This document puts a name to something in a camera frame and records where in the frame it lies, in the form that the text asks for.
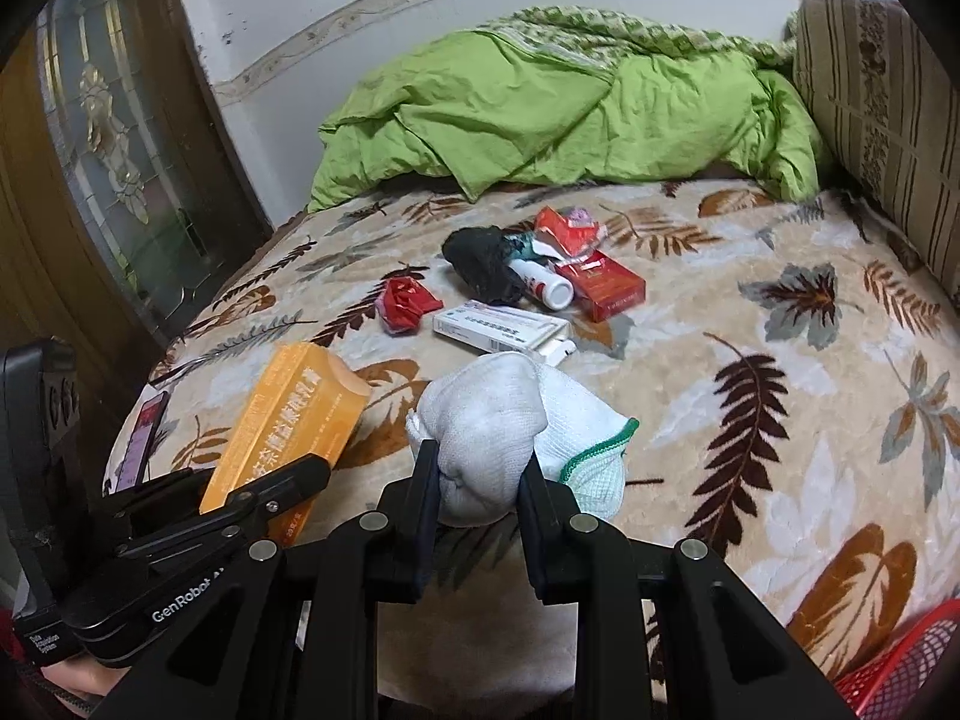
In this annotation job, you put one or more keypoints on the red mesh basket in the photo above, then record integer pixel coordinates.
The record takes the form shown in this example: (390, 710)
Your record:
(907, 667)

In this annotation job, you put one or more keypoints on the leaf print blanket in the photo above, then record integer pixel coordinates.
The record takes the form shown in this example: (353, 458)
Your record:
(750, 390)

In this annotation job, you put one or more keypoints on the smartphone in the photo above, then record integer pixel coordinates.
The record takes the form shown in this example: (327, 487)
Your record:
(142, 435)

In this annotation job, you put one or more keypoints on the wooden door with glass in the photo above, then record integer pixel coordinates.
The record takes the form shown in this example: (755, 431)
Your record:
(97, 165)

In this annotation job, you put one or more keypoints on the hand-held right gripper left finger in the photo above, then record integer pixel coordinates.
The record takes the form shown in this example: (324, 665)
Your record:
(426, 495)

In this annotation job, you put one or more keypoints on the white medicine box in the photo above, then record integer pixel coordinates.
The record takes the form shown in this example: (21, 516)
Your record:
(495, 322)

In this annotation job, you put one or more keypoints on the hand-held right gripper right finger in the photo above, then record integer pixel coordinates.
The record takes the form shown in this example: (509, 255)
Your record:
(531, 510)

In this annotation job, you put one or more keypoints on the green quilt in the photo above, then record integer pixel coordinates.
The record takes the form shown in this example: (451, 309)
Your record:
(570, 112)

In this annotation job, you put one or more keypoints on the torn red carton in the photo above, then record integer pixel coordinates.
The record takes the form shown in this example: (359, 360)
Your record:
(559, 229)

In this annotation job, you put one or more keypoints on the striped brown pillow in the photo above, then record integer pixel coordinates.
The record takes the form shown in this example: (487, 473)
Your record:
(892, 112)

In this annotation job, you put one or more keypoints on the white spray bottle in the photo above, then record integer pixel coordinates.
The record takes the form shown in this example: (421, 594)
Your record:
(544, 283)

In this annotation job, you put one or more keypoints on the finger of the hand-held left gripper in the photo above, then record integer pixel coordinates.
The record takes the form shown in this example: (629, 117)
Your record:
(161, 491)
(289, 476)

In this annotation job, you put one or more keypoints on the orange cardboard box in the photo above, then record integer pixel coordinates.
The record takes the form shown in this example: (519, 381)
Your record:
(300, 405)

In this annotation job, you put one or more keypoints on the person's left forearm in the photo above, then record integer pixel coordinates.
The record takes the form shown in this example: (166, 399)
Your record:
(75, 679)

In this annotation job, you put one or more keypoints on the black sock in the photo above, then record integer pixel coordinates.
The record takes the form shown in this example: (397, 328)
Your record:
(480, 262)

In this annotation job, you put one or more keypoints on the teal packet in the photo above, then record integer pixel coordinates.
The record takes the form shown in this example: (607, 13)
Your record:
(520, 245)

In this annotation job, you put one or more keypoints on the red box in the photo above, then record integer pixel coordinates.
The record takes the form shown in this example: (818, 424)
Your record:
(611, 289)

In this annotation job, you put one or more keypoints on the crumpled red wrapper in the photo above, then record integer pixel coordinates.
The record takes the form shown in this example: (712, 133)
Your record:
(405, 304)

